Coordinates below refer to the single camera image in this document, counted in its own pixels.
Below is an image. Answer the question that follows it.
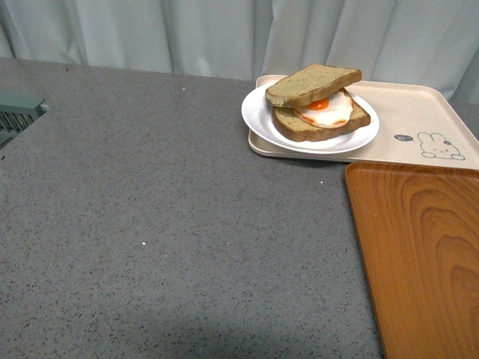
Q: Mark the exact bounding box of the white round plate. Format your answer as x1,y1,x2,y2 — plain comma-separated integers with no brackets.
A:
242,84,379,155

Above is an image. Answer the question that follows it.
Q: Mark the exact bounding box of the bread slice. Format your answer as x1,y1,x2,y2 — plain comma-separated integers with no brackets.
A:
265,64,362,108
272,100,371,142

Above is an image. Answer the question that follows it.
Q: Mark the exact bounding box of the fried egg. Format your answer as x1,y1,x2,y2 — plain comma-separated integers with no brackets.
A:
293,90,353,129

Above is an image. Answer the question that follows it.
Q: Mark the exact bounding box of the brown wooden tray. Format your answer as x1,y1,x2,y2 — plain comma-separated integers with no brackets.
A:
345,162,478,358

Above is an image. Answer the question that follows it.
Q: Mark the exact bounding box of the cream rabbit tray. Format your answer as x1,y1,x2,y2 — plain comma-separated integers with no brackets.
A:
248,75,478,170

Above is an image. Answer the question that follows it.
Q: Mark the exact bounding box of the green sink drying rack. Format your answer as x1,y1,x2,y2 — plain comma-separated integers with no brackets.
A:
0,92,49,148

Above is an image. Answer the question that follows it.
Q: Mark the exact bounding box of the white curtain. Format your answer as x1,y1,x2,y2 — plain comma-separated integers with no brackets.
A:
1,1,478,103

